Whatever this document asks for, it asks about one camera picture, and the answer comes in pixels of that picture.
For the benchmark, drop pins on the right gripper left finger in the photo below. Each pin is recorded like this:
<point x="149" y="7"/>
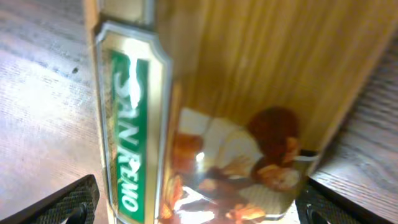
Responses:
<point x="75" y="203"/>

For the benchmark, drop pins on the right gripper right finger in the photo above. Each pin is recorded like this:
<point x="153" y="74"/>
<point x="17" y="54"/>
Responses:
<point x="318" y="204"/>

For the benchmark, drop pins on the San Remo spaghetti packet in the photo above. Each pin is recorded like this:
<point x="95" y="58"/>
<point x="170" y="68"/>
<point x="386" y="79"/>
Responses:
<point x="218" y="111"/>

